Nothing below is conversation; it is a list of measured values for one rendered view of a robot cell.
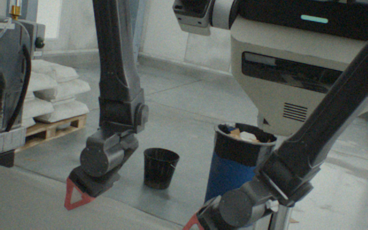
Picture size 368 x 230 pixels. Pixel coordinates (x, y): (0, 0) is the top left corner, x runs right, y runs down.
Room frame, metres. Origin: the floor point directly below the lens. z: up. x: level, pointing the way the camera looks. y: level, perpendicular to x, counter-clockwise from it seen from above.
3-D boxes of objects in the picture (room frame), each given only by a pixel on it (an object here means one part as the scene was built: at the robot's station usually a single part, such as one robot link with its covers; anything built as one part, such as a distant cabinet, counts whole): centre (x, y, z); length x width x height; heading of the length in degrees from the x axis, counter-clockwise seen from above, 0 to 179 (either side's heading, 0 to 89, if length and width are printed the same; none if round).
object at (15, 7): (1.05, 0.43, 1.37); 0.03 x 0.02 x 0.03; 71
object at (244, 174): (3.03, -0.47, 0.32); 0.51 x 0.48 x 0.65; 161
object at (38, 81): (3.66, 1.45, 0.56); 0.66 x 0.42 x 0.15; 161
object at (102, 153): (0.76, 0.12, 1.19); 0.11 x 0.09 x 0.12; 163
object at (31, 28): (1.11, 0.42, 1.28); 0.08 x 0.05 x 0.09; 71
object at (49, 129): (4.01, 1.57, 0.07); 1.20 x 0.82 x 0.14; 163
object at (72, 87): (4.23, 1.28, 0.44); 0.68 x 0.44 x 0.15; 161
